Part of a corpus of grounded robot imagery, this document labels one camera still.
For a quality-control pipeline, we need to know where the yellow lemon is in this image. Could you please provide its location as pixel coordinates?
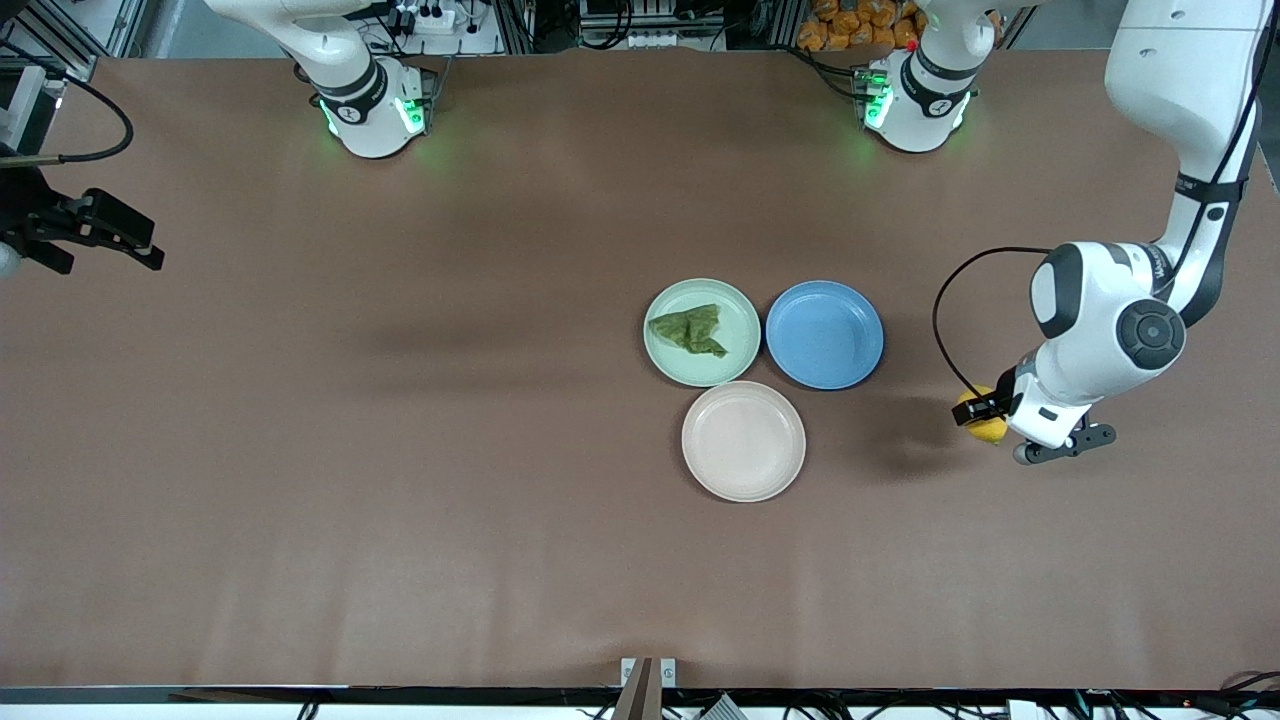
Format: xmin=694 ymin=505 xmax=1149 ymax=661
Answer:
xmin=954 ymin=386 xmax=1009 ymax=445

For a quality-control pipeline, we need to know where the green lettuce leaf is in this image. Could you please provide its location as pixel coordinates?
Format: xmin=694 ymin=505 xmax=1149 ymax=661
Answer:
xmin=647 ymin=303 xmax=731 ymax=360

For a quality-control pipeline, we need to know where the blue round plate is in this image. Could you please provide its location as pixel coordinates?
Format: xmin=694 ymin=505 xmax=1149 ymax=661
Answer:
xmin=764 ymin=279 xmax=886 ymax=392

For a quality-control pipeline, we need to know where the beige round plate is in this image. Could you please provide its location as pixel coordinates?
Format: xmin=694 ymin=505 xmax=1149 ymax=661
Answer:
xmin=680 ymin=379 xmax=808 ymax=504

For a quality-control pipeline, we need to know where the light green round plate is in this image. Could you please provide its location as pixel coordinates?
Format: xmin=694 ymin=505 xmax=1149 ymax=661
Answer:
xmin=642 ymin=277 xmax=764 ymax=389

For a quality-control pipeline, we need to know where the white power strip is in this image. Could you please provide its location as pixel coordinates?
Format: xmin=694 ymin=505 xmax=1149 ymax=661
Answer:
xmin=393 ymin=3 xmax=458 ymax=37

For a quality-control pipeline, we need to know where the bag of oranges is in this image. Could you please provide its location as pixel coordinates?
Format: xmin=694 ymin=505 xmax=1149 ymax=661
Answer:
xmin=796 ymin=0 xmax=1003 ymax=53

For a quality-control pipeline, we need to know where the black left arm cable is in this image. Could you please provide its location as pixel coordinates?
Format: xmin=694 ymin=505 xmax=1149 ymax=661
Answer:
xmin=932 ymin=0 xmax=1280 ymax=401

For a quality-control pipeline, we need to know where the aluminium frame post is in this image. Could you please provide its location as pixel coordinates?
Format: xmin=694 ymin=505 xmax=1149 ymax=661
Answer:
xmin=0 ymin=0 xmax=98 ymax=83

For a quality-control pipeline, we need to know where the black arm base cable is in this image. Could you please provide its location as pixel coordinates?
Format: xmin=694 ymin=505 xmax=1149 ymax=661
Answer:
xmin=794 ymin=44 xmax=869 ymax=101

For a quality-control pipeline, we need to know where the metal table edge bracket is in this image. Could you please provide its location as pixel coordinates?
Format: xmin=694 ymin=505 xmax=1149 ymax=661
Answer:
xmin=612 ymin=656 xmax=678 ymax=720

